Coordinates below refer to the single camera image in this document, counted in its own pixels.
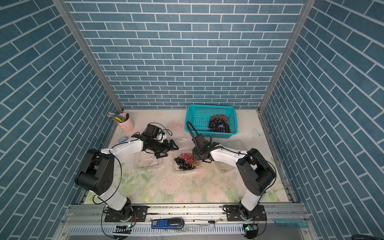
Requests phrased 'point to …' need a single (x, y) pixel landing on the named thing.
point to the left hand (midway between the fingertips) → (176, 151)
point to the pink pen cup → (125, 123)
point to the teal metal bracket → (294, 222)
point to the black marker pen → (212, 222)
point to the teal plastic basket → (218, 121)
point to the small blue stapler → (122, 139)
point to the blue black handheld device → (172, 223)
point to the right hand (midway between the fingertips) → (196, 155)
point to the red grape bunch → (189, 157)
